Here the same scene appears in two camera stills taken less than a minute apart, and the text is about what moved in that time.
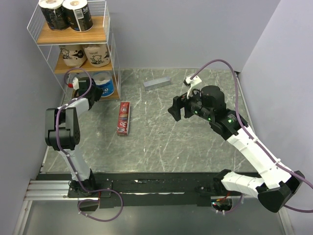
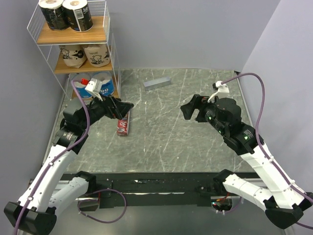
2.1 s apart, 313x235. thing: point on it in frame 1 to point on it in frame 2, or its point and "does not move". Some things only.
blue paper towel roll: (104, 80) does not move
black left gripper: (99, 90) to (108, 104)
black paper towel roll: (78, 14) does not move
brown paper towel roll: (74, 56) does not move
